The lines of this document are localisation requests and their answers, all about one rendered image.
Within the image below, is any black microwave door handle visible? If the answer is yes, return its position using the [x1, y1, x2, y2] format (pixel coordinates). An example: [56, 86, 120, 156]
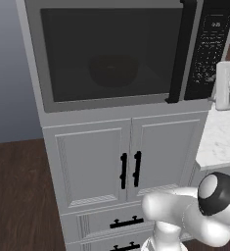
[164, 0, 199, 105]

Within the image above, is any white drawer front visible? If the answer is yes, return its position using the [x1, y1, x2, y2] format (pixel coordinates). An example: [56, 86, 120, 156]
[65, 230, 155, 251]
[60, 199, 160, 245]

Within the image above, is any dark round bowl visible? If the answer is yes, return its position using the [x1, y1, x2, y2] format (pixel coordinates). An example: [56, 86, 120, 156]
[87, 53, 140, 89]

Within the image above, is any tall white cabinet housing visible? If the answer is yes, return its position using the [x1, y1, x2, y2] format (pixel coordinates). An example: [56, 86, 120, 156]
[15, 0, 216, 251]

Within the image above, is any black drawer handle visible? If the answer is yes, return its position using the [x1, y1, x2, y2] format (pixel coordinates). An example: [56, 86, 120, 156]
[109, 215, 145, 229]
[109, 241, 141, 251]

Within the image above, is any black cupboard door handle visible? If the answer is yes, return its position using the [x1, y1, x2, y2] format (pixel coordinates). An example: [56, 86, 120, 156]
[132, 150, 143, 188]
[119, 152, 128, 190]

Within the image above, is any white cupboard door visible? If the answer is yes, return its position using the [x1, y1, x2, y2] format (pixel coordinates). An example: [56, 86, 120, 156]
[42, 118, 133, 216]
[126, 110, 209, 203]

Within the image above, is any dark glass microwave door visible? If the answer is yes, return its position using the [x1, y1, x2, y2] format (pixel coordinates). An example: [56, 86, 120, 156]
[23, 0, 190, 114]

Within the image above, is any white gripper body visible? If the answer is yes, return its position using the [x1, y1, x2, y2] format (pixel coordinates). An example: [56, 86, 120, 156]
[213, 60, 230, 112]

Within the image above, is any stainless steel microwave oven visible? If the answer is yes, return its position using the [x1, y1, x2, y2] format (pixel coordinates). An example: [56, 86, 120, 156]
[23, 0, 230, 114]

